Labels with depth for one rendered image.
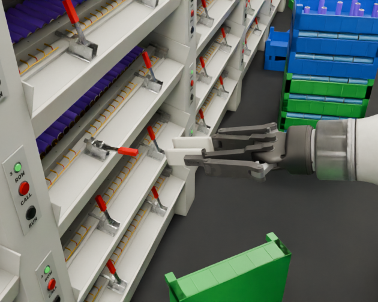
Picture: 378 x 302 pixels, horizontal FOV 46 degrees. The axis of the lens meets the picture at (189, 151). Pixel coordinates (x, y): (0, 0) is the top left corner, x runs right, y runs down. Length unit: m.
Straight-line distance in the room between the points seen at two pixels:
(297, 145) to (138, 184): 0.50
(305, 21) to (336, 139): 0.97
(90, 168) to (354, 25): 1.07
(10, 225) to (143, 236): 0.63
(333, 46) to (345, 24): 0.08
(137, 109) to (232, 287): 0.47
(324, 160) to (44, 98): 0.39
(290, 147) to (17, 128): 0.37
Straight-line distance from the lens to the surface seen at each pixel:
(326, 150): 0.65
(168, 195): 1.31
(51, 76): 0.68
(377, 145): 0.64
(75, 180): 0.78
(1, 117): 0.55
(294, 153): 0.66
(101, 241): 0.94
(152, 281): 1.30
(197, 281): 1.05
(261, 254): 1.11
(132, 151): 0.79
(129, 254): 1.16
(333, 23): 1.59
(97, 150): 0.81
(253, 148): 0.68
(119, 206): 1.00
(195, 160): 0.71
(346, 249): 1.45
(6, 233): 0.61
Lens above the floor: 1.03
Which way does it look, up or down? 36 degrees down
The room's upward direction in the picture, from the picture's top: straight up
